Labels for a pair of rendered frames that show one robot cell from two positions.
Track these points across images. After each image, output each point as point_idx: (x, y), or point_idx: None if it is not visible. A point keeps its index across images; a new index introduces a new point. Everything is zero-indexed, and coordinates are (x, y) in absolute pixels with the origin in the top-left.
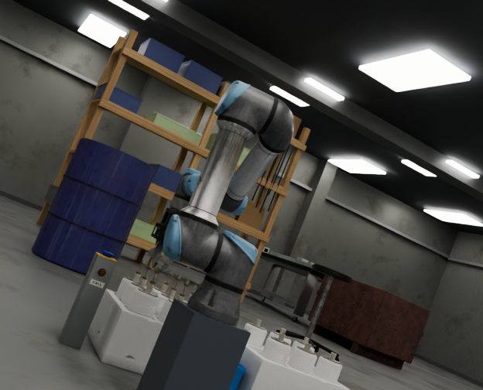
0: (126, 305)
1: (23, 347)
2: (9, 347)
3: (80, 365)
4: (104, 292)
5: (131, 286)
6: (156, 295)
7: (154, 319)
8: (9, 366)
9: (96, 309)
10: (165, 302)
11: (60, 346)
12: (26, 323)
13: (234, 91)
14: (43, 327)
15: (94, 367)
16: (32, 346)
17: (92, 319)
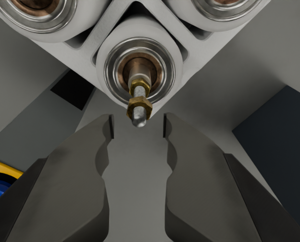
0: (88, 49)
1: (116, 163)
2: (122, 177)
3: (156, 130)
4: (77, 125)
5: (46, 42)
6: (160, 49)
7: (189, 60)
8: (160, 198)
9: (86, 107)
10: (189, 19)
11: (99, 109)
12: (15, 99)
13: None
14: (20, 77)
15: (160, 111)
16: (111, 151)
17: (91, 99)
